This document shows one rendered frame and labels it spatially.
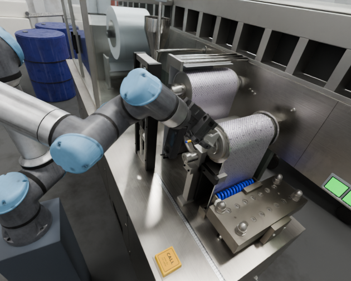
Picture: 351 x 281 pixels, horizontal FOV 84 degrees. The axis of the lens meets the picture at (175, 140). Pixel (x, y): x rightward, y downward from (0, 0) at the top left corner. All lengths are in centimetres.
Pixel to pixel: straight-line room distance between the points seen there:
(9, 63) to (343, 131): 99
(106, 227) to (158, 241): 112
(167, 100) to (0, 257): 77
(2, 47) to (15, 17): 558
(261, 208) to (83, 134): 70
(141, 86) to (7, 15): 597
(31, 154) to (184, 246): 63
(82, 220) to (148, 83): 171
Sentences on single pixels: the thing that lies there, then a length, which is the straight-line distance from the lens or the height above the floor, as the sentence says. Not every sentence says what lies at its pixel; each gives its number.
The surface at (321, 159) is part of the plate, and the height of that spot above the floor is 124.
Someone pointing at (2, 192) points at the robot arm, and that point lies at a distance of 80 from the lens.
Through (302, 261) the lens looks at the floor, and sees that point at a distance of 218.
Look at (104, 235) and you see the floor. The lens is 189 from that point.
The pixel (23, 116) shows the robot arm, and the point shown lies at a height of 145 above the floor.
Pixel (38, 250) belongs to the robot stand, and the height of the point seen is 89.
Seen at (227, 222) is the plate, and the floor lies 103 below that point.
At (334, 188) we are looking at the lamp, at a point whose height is 118.
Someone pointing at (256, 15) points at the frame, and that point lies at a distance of 100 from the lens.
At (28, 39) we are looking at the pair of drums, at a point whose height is 91.
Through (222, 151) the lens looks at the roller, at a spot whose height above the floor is 125.
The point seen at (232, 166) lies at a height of 117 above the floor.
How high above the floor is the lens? 166
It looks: 37 degrees down
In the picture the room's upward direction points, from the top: 8 degrees clockwise
